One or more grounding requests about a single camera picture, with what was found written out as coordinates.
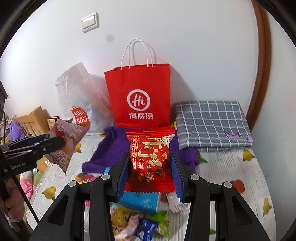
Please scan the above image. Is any pink panda snack bag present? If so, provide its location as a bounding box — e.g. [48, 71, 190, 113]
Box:
[45, 119, 90, 173]

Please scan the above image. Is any yellow pink chips bag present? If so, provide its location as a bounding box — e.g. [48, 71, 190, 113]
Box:
[110, 204, 136, 235]

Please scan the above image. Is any green snack bag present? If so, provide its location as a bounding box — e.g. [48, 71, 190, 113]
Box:
[147, 210, 170, 237]

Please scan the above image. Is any red snack packet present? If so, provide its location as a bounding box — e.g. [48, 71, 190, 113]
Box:
[125, 126, 175, 193]

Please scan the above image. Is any left hand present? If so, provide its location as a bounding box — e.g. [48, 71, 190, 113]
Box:
[1, 178, 25, 221]

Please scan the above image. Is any white pink candy packet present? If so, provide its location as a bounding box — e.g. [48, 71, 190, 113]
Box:
[166, 191, 190, 214]

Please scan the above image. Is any blue tissue pack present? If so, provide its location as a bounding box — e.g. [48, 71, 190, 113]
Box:
[104, 166, 161, 214]

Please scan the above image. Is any purple towel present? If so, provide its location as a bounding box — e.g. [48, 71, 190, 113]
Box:
[82, 126, 200, 174]

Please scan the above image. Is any pink snack packet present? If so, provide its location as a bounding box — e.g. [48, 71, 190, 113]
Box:
[114, 213, 142, 240]

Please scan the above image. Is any fruit print tablecloth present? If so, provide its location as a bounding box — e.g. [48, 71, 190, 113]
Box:
[26, 133, 278, 241]

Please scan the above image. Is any blue snack packet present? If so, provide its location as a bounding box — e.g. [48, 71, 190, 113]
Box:
[135, 218, 159, 241]

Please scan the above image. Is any white Miniso plastic bag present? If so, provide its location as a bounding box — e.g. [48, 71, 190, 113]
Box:
[55, 62, 114, 135]

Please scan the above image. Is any grey checked folded cloth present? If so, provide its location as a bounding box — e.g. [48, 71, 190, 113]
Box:
[174, 101, 253, 152]

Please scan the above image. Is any red Haidilao paper bag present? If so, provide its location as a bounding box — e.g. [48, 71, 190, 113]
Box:
[104, 38, 171, 128]

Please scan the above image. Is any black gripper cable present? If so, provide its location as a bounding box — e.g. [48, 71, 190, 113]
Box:
[0, 111, 40, 224]

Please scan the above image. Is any white light switch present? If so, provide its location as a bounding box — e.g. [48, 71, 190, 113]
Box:
[81, 13, 99, 33]

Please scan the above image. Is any brown door frame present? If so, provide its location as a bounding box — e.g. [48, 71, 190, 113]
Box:
[246, 1, 272, 130]

